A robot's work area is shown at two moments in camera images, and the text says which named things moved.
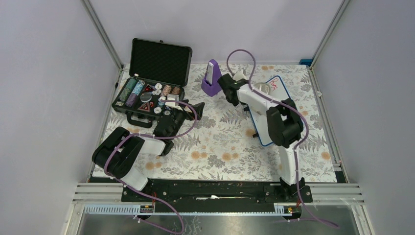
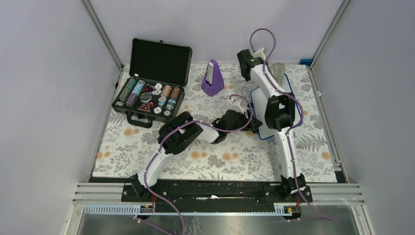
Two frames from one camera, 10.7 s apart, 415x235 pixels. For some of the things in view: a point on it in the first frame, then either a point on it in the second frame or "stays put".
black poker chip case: x=157 y=68 stays put
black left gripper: x=189 y=115 -> x=254 y=125
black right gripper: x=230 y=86 -> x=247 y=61
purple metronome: x=210 y=85 stays put
